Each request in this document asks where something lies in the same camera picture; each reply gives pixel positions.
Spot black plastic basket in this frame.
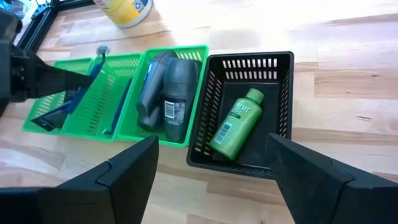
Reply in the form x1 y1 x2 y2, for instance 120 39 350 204
186 51 295 180

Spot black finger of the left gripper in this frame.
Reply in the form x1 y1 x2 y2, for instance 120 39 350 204
34 55 96 98

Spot dark blue razor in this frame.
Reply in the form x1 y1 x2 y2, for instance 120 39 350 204
102 77 134 136

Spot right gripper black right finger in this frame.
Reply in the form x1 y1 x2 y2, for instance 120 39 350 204
266 133 398 224

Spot green travel shampoo bottle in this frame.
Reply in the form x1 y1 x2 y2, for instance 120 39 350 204
209 88 265 161

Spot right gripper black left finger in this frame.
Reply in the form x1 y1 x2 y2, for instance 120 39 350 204
0 135 160 224

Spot black aluminium table frame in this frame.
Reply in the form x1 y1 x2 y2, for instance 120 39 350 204
14 0 95 54

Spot yellow white wipes canister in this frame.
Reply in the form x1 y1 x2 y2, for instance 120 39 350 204
92 0 154 29

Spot black toiletry sachet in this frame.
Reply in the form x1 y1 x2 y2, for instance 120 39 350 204
30 90 70 133

